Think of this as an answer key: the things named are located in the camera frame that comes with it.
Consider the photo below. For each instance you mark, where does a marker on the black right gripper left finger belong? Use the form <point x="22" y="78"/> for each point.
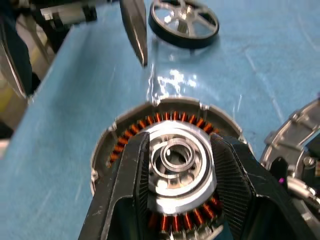
<point x="117" y="190"/>

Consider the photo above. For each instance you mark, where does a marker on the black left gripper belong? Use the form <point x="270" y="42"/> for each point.
<point x="65" y="12"/>

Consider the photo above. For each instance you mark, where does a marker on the spoked rotor with black rim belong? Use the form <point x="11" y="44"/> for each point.
<point x="160" y="28"/>

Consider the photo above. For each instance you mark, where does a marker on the silver round motor lid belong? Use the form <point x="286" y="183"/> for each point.
<point x="287" y="130"/>

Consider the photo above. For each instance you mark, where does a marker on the silver motor housing copper windings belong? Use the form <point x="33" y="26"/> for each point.
<point x="175" y="160"/>

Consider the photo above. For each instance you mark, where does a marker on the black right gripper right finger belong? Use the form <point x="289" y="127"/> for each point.
<point x="240" y="180"/>

